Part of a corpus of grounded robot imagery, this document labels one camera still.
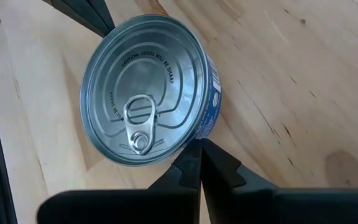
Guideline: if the wooden shelf black metal frame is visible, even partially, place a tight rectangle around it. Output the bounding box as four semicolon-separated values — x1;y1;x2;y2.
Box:
0;0;358;224

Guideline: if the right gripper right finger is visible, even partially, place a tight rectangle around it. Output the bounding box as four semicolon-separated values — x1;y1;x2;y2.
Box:
201;138;358;224

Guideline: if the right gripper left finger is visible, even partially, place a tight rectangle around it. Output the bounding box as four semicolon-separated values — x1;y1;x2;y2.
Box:
37;138;203;224

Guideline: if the silver can blue label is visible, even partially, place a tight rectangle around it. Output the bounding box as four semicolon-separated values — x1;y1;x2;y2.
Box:
79;14;223;167

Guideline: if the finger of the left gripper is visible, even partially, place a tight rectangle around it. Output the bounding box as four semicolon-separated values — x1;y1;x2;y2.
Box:
42;0;108;37
88;0;116;31

